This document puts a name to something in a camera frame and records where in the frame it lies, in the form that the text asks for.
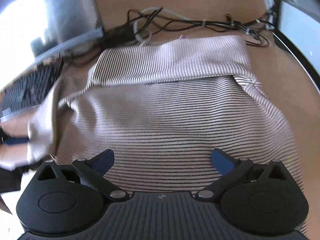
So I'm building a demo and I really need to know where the striped white black garment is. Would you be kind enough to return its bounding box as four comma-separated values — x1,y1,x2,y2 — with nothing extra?
16,36,309,239

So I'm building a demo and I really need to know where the black keyboard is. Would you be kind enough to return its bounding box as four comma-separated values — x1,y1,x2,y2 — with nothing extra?
1,59,64,118

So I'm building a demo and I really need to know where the curved monitor on left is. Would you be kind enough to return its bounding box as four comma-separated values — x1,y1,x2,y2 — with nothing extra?
1,0,104,89

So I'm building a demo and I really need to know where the grey looped cable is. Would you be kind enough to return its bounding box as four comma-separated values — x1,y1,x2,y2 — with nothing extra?
132,6,193,43

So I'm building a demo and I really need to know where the black cable bundle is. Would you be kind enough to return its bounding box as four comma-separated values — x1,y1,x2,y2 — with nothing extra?
62,8,277,66

